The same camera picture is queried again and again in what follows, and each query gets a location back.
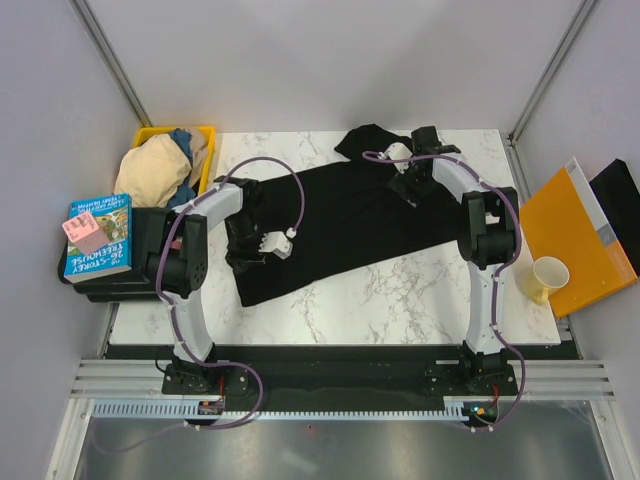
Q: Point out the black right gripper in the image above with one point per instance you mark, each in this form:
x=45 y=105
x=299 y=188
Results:
x=401 y=183

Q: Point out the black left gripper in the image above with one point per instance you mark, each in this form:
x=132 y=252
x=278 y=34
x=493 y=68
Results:
x=238 y=258

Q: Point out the black t shirt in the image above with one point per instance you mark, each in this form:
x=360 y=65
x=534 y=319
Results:
x=343 y=216

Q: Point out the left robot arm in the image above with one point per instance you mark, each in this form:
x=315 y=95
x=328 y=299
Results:
x=179 y=268

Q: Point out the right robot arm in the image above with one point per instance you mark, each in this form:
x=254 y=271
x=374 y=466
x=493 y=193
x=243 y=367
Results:
x=488 y=235

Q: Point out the blue t shirt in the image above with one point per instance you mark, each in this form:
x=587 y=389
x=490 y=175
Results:
x=181 y=190

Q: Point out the blue paperback book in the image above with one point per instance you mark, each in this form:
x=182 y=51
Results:
x=114 y=214

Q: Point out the yellow plastic bin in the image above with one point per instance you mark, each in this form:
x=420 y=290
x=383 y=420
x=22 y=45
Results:
x=175 y=150

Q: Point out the orange folder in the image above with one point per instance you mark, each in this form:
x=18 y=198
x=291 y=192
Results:
x=565 y=220

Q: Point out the yellow mug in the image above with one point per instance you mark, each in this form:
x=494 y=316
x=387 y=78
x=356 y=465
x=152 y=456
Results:
x=546 y=276

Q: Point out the pink cube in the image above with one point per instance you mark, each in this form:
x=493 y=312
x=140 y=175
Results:
x=85 y=235

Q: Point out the black box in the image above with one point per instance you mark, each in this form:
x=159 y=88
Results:
x=618 y=196

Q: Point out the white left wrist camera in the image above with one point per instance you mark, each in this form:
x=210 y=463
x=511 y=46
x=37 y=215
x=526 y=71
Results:
x=276 y=243

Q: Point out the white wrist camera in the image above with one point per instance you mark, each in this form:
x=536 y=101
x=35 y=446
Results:
x=398 y=155
x=276 y=243

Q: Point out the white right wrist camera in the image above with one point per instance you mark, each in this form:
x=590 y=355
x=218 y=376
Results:
x=398 y=155

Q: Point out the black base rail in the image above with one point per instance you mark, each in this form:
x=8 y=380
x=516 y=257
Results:
x=339 y=377

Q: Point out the white slotted cable duct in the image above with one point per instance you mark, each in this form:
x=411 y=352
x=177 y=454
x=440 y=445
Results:
x=192 y=409

